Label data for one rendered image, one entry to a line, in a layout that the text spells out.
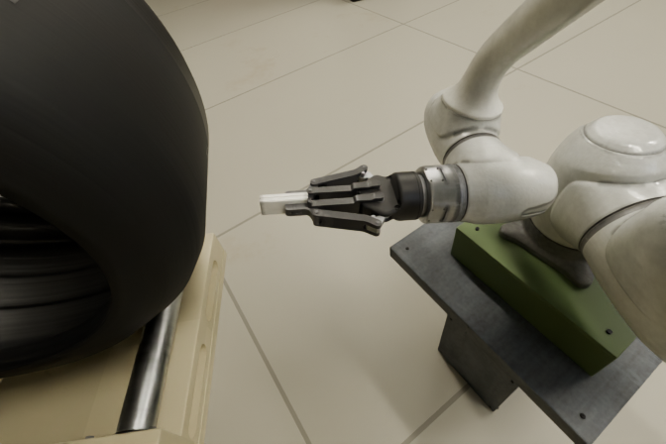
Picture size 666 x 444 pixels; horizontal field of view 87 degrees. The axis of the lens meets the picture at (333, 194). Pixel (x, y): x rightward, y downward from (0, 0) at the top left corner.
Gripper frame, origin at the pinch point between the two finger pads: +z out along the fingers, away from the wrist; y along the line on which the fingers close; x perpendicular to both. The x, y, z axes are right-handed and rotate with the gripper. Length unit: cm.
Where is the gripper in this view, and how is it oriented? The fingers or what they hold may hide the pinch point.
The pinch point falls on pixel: (284, 203)
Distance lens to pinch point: 53.0
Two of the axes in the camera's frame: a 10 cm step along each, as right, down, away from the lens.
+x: -0.2, 6.9, 7.2
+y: 1.1, 7.2, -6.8
